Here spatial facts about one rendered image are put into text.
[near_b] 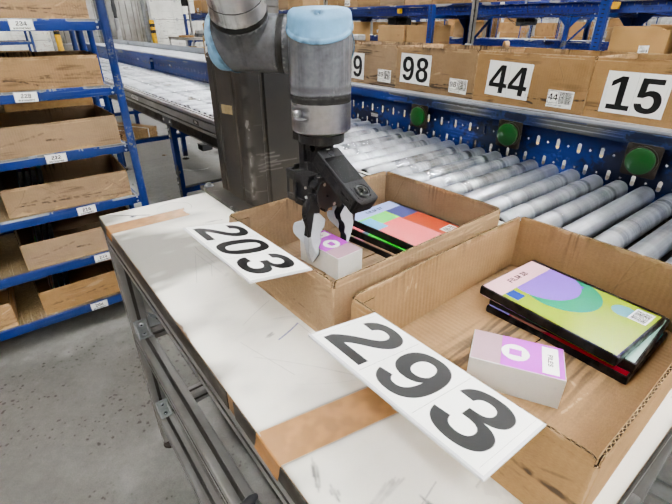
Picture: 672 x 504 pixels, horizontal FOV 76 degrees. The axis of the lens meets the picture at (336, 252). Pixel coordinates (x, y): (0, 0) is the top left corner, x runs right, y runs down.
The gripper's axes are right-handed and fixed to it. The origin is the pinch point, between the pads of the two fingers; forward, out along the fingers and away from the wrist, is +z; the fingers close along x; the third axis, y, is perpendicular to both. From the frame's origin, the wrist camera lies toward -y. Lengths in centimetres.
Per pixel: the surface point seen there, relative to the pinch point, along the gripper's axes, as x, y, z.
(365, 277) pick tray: 8.0, -16.1, -5.3
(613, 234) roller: -52, -28, 4
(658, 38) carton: -533, 98, -18
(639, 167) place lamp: -90, -21, -1
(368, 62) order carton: -105, 95, -19
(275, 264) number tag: 17.0, -8.6, -7.5
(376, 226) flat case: -11.1, -0.2, -1.3
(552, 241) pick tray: -23.5, -26.9, -4.1
